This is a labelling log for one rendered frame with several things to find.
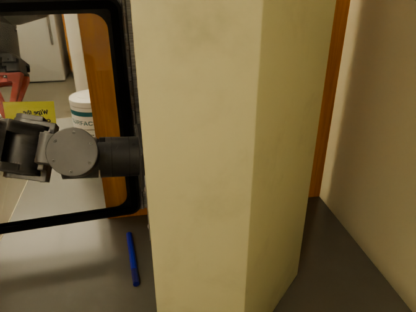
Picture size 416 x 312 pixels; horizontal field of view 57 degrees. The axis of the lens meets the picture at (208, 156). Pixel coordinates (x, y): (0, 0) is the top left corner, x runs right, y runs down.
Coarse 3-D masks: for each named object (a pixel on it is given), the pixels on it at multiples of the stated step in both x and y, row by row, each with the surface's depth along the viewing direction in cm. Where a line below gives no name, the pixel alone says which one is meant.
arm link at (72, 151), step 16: (48, 128) 52; (64, 128) 44; (48, 144) 43; (64, 144) 44; (80, 144) 44; (96, 144) 44; (48, 160) 43; (64, 160) 44; (80, 160) 44; (96, 160) 44; (16, 176) 50; (32, 176) 50; (48, 176) 52; (80, 176) 47
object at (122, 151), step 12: (108, 144) 52; (120, 144) 52; (132, 144) 53; (108, 156) 51; (120, 156) 52; (132, 156) 52; (108, 168) 52; (120, 168) 52; (132, 168) 53; (144, 168) 51; (144, 180) 51
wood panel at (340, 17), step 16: (336, 0) 70; (336, 16) 72; (336, 32) 73; (336, 48) 75; (336, 64) 76; (336, 80) 78; (320, 128) 82; (320, 144) 84; (320, 160) 86; (320, 176) 88; (144, 208) 83
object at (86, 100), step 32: (0, 32) 56; (32, 32) 57; (64, 32) 58; (96, 32) 59; (0, 64) 58; (32, 64) 59; (64, 64) 60; (96, 64) 61; (0, 96) 60; (32, 96) 61; (64, 96) 62; (96, 96) 63; (96, 128) 66; (0, 192) 66; (32, 192) 68; (64, 192) 70; (96, 192) 71
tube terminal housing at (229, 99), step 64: (192, 0) 31; (256, 0) 32; (320, 0) 43; (192, 64) 33; (256, 64) 34; (320, 64) 48; (192, 128) 36; (256, 128) 38; (192, 192) 39; (256, 192) 42; (192, 256) 43; (256, 256) 47
